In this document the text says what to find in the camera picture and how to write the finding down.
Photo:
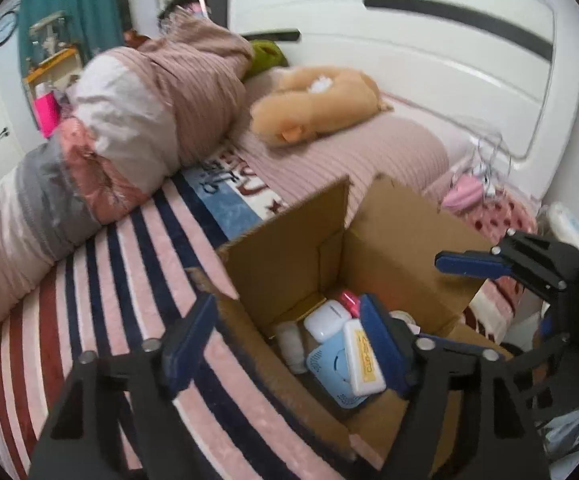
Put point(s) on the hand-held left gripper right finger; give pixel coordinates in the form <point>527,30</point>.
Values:
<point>382,345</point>

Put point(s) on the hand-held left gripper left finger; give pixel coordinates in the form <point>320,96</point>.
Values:
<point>189,345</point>

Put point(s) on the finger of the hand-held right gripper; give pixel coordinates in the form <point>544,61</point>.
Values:
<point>469,262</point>

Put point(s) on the white case with yellow label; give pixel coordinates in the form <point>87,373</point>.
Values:
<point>362,360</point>

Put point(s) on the pink spray bottle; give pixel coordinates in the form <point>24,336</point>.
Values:
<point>349,302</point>

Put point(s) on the blue square plastic device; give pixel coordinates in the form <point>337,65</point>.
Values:
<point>329,365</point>

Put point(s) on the white heart-shaped case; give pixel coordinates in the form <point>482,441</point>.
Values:
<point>327,320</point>

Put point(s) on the small white bottle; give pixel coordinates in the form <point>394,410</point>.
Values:
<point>289,345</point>

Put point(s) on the cardboard box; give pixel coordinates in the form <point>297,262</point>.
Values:
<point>289,260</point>

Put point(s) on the white plastic bag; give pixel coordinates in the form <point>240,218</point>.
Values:
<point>564,220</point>

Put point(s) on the pink polka dot cloth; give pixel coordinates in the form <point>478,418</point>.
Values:
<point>504,212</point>

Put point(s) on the striped plush blanket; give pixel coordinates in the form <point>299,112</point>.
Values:
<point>119,300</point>

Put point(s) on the pink ribbed pillow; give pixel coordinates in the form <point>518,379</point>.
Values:
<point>379,150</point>

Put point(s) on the white bed headboard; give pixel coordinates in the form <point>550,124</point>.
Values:
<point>419,45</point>

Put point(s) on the tan plush toy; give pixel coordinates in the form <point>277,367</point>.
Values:
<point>309,105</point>

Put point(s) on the pink and grey duvet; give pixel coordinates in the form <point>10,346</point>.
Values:
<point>119,125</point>

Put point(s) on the bright pink bag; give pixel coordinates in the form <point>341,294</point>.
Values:
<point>47,115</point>

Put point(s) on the green plush toy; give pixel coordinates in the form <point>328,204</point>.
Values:
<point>269,55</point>

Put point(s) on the yellow cabinet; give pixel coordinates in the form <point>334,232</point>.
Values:
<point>54,62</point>

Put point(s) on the glass display case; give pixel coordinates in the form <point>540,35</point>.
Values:
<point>47,35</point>

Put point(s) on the teal curtain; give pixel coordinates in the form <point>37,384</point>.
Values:
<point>94,5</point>

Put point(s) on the round wall clock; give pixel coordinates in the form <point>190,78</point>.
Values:
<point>2,28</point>

